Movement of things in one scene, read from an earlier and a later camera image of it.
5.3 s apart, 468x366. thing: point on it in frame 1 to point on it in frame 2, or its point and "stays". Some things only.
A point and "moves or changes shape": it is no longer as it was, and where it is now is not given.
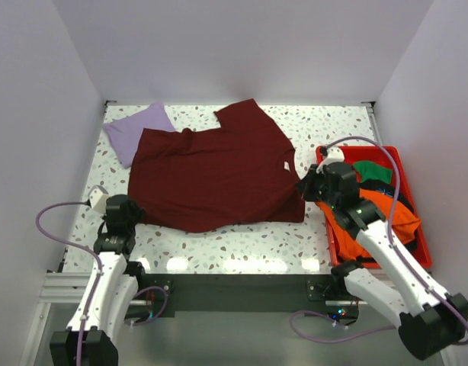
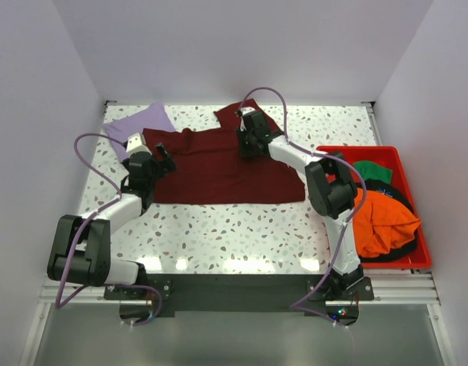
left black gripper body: (133, 220) to (157, 173)
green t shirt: (371, 170) stays
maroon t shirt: (201, 180) moves or changes shape
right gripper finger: (306, 191) to (248, 150)
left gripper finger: (141, 215) to (168, 165)
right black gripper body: (321, 193) to (250, 138)
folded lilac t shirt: (126, 133) stays
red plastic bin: (389, 155) stays
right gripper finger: (309, 182) to (242, 136)
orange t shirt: (404, 224) stays
